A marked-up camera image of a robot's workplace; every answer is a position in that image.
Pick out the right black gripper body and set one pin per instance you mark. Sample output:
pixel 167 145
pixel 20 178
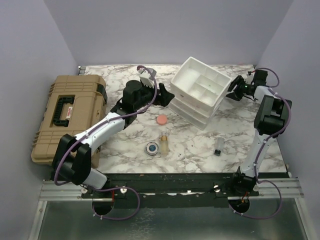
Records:
pixel 244 88

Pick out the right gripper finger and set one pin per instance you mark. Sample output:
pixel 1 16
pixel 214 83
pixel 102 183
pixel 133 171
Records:
pixel 237 82
pixel 236 96

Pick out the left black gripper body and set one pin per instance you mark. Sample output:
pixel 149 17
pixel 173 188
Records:
pixel 148 94

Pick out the pink round compact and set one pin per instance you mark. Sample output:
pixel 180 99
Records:
pixel 162 119

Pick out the white makeup organizer with drawers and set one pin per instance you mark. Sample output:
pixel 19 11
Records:
pixel 198 91

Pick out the frosted gold cap bottle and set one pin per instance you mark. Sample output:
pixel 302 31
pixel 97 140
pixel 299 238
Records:
pixel 164 144

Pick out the clear vial black cap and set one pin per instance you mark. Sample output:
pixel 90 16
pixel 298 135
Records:
pixel 219 146

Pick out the round blue lid jar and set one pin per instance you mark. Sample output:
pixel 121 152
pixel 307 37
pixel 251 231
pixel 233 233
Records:
pixel 152 148

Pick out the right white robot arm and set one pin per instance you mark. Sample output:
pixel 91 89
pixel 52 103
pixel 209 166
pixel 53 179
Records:
pixel 272 118

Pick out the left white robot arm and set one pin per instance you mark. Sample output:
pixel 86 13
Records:
pixel 72 162

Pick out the tan hard tool case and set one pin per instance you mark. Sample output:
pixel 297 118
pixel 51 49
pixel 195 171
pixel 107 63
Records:
pixel 75 103

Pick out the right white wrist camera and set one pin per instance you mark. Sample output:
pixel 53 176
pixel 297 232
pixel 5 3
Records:
pixel 247 77

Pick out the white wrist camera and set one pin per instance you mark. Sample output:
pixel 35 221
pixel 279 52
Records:
pixel 146 78
pixel 247 77

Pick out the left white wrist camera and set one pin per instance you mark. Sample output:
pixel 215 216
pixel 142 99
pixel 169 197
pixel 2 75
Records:
pixel 146 78

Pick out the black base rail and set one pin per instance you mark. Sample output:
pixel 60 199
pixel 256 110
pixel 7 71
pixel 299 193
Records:
pixel 170 190

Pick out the aluminium rail frame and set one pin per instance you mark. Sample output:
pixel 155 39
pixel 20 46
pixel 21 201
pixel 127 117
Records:
pixel 62 214

